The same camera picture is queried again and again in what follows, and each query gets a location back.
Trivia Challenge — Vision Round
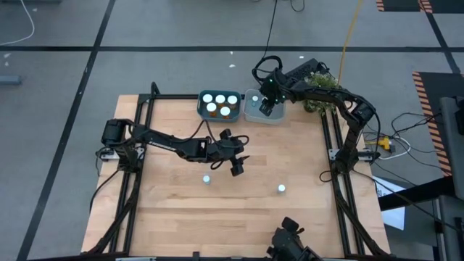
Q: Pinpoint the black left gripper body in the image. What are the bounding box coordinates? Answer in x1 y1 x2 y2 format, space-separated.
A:
216 129 246 160

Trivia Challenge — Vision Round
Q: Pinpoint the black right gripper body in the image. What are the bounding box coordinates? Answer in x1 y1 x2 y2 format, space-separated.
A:
259 72 289 106

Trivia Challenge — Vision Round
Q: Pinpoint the white plastic bin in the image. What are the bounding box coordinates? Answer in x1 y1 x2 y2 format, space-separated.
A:
241 88 287 126

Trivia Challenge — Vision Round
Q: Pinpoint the teal plastic bin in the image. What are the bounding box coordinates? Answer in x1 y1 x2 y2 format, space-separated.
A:
196 89 243 123

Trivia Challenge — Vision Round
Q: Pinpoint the black keyboard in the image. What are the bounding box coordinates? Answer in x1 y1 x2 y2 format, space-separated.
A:
282 57 329 86

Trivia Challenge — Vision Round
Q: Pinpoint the green potted plant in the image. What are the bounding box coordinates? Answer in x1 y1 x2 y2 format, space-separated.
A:
302 71 342 116

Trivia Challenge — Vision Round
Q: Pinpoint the black mechanical device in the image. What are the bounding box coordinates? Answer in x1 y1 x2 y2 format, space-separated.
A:
266 216 324 261

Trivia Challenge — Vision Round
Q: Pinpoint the yellow power adapter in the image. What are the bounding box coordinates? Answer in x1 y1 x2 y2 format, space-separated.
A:
376 136 394 152

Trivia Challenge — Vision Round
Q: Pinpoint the black mat orange striped edge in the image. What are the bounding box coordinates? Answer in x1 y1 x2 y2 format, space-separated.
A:
376 0 464 15
412 71 464 178

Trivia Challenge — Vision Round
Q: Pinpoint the white paper sheet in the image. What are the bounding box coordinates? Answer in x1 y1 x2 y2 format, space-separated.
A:
373 175 406 231

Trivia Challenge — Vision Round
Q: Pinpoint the black desk top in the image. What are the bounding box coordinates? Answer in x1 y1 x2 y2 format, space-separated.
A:
376 175 457 212

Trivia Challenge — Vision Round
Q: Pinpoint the grey cabinet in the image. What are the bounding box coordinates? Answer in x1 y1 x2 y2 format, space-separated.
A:
439 96 464 201

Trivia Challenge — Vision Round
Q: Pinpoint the grey floor block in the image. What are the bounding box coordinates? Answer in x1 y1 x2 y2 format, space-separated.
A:
0 74 23 86

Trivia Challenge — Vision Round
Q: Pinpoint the coiled black cable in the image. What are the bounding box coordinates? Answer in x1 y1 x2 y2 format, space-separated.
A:
252 0 284 85

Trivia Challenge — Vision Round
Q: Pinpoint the black aluminium table frame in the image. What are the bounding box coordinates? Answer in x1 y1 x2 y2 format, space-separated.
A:
86 81 391 261

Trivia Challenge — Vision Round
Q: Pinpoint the grey base plate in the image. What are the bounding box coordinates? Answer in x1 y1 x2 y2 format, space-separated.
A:
328 148 380 162
95 147 123 162

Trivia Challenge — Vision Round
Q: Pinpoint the yellow hanging cable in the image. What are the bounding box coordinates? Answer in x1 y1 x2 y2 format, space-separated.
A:
336 0 365 87

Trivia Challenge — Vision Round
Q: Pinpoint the thin white cable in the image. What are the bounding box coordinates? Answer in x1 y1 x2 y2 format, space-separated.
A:
376 136 413 161

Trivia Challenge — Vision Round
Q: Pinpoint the white floor cable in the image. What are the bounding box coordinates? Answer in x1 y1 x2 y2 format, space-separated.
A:
0 0 36 47

